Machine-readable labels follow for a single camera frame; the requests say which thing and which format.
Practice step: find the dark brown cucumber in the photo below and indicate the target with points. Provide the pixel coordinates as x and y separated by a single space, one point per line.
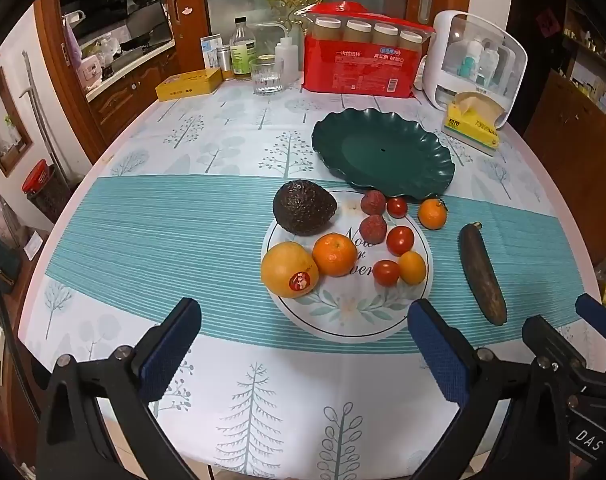
482 272

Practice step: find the clear drinking glass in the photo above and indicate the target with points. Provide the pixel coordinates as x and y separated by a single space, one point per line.
267 77

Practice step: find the wooden picture frame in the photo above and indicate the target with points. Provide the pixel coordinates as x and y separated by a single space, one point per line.
5 120

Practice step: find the yellow flat box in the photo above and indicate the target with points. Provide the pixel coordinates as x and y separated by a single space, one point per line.
188 85

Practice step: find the white squeeze bottle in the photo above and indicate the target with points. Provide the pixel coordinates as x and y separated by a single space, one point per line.
285 57

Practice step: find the yellow grapefruit with red sticker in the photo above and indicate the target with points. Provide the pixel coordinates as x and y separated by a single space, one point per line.
289 269

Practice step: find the purple hanging bag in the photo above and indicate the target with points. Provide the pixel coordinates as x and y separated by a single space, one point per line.
73 42

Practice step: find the red lychee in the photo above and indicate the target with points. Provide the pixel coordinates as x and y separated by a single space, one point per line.
373 228
373 202

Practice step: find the dark avocado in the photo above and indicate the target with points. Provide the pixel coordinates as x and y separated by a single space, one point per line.
303 207

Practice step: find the wooden shelf cabinet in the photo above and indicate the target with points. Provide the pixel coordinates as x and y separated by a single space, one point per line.
573 130

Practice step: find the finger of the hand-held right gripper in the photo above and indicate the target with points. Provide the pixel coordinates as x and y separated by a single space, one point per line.
550 337
599 312

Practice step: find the blue and white carton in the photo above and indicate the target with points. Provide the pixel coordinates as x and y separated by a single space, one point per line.
210 50

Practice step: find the small metal can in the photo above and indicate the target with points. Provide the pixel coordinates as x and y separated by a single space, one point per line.
225 60

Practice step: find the yellow tissue pack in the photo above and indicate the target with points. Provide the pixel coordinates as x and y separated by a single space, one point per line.
470 125

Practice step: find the wooden kitchen cabinet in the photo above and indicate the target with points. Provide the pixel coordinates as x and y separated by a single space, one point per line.
133 90

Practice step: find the red cherry tomato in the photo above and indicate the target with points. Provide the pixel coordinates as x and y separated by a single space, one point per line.
386 272
400 240
397 207

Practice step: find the large orange tangerine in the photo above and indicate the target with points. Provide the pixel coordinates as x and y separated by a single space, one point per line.
335 254

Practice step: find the small tangerine with stem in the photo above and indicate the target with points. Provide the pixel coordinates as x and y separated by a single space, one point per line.
432 214

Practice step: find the small yellow kumquat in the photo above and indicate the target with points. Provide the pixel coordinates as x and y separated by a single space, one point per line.
412 267

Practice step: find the red box with jars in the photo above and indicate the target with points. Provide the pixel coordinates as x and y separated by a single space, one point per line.
363 65

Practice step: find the dark basket with red lid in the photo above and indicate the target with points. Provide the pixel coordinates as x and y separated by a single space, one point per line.
45 187

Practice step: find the dark green scalloped plate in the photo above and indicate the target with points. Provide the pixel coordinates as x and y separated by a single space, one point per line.
383 157

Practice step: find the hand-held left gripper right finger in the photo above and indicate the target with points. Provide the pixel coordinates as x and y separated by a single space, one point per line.
438 350

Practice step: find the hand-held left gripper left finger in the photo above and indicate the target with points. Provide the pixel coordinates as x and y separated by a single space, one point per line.
170 345

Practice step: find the white cosmetics storage box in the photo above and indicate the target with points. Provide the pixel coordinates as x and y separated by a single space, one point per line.
475 55

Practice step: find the glass bottle with green label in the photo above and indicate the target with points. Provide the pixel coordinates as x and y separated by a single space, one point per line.
243 52

